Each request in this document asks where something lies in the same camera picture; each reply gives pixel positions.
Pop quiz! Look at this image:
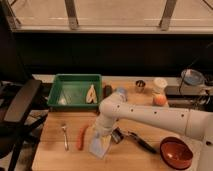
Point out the light blue towel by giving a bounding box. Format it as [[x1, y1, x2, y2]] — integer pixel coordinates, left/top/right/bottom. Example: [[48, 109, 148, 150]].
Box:
[[89, 136, 111, 158]]

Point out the black handled peeler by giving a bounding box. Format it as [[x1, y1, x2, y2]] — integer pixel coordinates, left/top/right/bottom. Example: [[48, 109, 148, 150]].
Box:
[[111, 127, 157, 154]]

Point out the small metal cup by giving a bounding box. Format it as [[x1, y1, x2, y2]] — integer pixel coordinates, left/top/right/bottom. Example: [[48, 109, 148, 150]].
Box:
[[135, 80, 146, 93]]

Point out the black office chair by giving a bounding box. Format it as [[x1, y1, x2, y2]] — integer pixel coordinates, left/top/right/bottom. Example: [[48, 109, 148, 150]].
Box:
[[0, 79, 47, 171]]

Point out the white paper cup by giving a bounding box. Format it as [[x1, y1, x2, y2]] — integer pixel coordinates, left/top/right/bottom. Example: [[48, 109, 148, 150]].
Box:
[[153, 77, 168, 94]]

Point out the orange carrot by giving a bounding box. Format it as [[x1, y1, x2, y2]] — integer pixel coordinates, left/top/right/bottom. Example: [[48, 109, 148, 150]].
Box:
[[76, 124, 89, 150]]

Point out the metal fork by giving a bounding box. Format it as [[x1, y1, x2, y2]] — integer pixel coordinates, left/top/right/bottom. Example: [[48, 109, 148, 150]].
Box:
[[61, 124, 69, 151]]

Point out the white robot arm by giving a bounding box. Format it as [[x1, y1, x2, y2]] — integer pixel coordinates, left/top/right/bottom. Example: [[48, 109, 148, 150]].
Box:
[[95, 92, 213, 171]]

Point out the orange and blue bottle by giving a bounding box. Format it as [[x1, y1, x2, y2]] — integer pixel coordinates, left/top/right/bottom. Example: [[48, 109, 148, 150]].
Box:
[[153, 94, 167, 106]]

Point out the grey round device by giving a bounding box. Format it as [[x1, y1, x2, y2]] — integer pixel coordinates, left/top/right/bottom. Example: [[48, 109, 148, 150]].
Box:
[[181, 69, 205, 86]]

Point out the blue sponge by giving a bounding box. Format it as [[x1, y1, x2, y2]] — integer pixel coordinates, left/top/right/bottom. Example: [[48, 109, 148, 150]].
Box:
[[116, 87, 127, 101]]

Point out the red bowl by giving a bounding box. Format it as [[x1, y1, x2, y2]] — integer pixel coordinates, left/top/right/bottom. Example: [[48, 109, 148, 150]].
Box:
[[160, 137, 193, 170]]

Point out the green plastic tray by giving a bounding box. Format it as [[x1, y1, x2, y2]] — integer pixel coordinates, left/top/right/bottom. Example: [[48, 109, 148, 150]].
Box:
[[48, 74, 102, 111]]

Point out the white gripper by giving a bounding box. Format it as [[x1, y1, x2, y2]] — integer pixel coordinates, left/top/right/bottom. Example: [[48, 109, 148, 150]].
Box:
[[92, 131, 111, 146]]

